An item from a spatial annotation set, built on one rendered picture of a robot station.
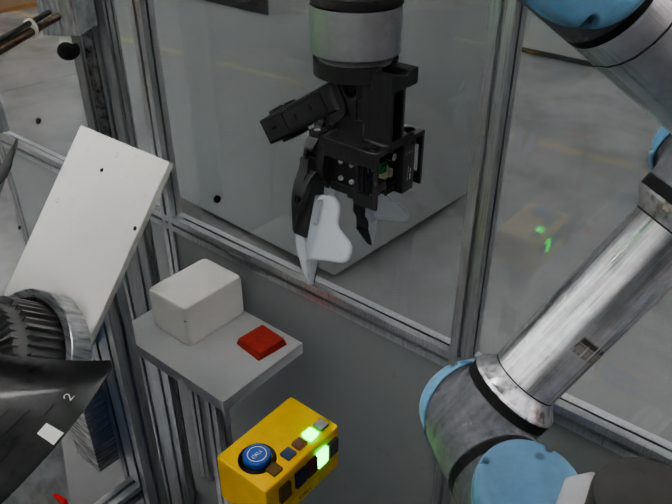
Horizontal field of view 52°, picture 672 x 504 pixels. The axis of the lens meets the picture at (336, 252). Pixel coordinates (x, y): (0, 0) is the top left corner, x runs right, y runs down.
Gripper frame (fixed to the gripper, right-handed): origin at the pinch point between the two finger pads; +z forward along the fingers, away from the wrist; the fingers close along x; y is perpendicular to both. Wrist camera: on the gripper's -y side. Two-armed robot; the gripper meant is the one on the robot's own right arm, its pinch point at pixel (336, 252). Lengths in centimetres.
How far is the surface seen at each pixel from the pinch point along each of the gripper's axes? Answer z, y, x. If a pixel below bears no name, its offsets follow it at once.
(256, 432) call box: 40.8, -18.1, 3.3
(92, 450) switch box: 79, -69, 1
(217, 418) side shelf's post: 85, -60, 28
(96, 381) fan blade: 23.8, -27.8, -14.1
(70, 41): -2, -83, 23
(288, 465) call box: 40.8, -10.2, 1.8
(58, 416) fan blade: 25.4, -27.8, -19.8
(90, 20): -4, -84, 29
